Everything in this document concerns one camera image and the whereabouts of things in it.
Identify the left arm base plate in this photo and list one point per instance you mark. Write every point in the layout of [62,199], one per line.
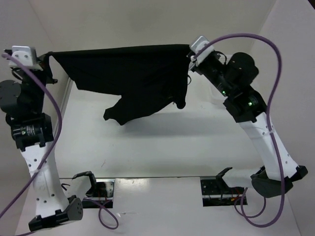
[103,194]

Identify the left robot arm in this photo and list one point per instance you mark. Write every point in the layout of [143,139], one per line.
[31,129]

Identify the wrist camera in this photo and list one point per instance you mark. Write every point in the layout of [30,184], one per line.
[199,50]
[26,55]

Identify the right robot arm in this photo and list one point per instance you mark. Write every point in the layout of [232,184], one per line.
[248,109]

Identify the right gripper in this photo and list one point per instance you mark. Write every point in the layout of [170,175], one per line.
[199,67]

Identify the black shorts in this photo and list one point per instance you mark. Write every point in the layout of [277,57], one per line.
[147,78]

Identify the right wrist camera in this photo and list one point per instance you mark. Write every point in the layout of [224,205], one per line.
[199,50]

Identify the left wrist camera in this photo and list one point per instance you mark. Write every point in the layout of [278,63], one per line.
[26,55]

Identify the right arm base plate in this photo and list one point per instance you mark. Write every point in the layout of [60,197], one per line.
[215,196]

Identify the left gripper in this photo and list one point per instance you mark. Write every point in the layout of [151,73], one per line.
[46,73]

